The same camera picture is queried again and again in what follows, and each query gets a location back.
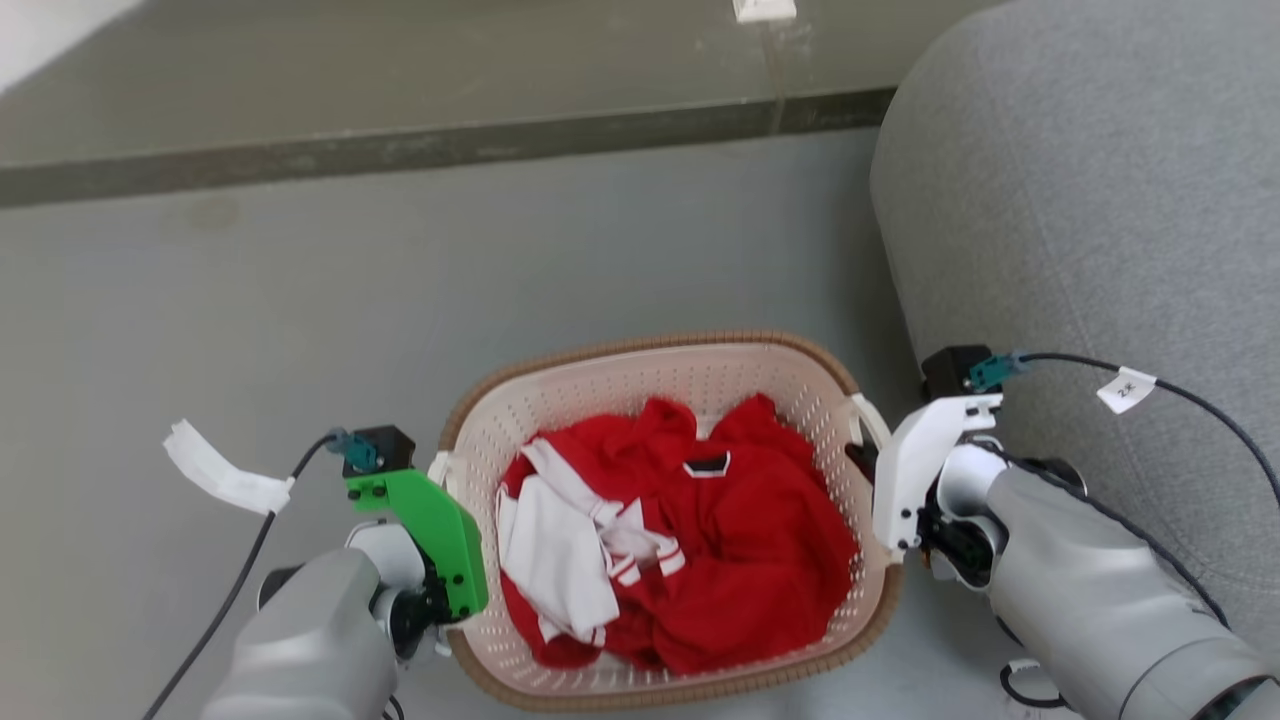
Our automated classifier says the teal cable connector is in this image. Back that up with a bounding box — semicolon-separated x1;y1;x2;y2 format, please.
964;351;1032;394
327;427;382;474

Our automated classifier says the thin black looped cable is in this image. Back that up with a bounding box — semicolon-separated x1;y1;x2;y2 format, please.
999;657;1067;711

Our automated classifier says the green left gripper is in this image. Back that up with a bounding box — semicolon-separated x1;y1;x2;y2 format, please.
344;467;490;622

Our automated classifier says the black left camera cable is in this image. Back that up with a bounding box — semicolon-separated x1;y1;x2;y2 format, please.
140;431;347;720

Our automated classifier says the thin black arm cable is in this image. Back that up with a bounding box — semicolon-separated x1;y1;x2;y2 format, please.
1000;452;1232;629

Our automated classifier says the white printed cable label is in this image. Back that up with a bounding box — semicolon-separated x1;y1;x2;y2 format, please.
1096;367;1159;415

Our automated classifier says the white garment with red stripes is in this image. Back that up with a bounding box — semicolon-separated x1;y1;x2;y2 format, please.
496;437;687;647

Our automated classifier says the black camera cable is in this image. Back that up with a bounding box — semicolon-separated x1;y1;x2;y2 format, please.
140;431;347;720
1015;350;1280;507

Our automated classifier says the teal left cable connector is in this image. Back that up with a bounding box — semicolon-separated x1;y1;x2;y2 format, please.
327;427;382;474

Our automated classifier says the white tape cable tag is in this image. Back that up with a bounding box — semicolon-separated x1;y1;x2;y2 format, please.
162;419;296;517

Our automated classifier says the teal right cable connector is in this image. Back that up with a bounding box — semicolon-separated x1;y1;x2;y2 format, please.
964;351;1032;394

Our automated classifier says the grey fabric sofa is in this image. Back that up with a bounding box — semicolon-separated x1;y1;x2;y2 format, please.
868;0;1280;661

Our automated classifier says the black right camera cable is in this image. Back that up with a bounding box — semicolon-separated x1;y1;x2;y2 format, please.
1015;350;1280;507

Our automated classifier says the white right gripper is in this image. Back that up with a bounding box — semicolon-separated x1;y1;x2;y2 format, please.
845;392;1005;557

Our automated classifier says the beige perforated plastic laundry basket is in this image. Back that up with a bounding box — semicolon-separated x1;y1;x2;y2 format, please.
428;330;904;713

